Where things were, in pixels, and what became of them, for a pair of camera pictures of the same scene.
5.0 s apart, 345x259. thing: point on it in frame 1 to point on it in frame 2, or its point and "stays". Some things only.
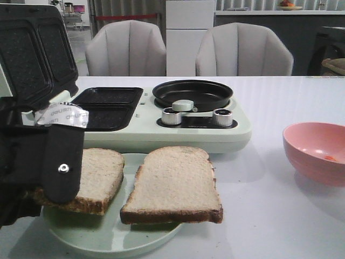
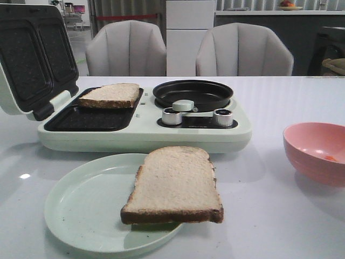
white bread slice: [173, 184] stays
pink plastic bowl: [317, 150] stays
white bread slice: [102, 172] to [114, 95]
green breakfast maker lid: [36, 54] stays
